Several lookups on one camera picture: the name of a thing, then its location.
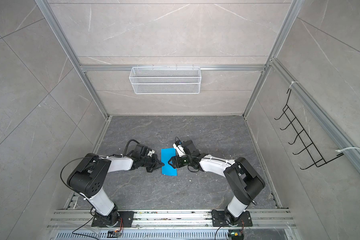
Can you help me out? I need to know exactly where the blue square paper sheet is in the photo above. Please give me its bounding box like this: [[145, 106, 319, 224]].
[[160, 147, 178, 177]]

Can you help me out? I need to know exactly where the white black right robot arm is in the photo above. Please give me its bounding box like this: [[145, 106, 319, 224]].
[[168, 140, 266, 220]]

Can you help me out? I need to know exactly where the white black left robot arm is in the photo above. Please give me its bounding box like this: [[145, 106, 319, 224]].
[[66, 144, 164, 217]]

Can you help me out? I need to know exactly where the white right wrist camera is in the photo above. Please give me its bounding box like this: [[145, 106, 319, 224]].
[[173, 143, 186, 157]]

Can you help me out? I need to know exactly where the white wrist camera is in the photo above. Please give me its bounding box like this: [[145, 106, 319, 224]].
[[147, 150, 155, 157], [173, 143, 186, 157]]

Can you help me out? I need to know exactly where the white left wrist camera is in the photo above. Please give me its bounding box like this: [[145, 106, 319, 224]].
[[147, 150, 155, 157]]

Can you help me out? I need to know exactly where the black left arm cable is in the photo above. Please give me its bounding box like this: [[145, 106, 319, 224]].
[[59, 138, 140, 240]]

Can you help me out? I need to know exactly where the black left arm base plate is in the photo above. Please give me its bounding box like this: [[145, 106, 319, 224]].
[[91, 211, 135, 228]]

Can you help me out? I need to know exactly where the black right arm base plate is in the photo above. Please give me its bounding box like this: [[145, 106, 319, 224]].
[[211, 210, 253, 227]]

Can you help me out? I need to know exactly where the white wire mesh basket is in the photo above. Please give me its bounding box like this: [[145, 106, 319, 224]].
[[129, 67, 202, 95]]

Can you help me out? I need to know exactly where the aluminium front rail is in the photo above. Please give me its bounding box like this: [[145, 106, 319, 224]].
[[47, 209, 296, 230]]

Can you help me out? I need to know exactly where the black wire hook rack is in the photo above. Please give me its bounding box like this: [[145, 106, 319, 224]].
[[274, 89, 344, 171]]

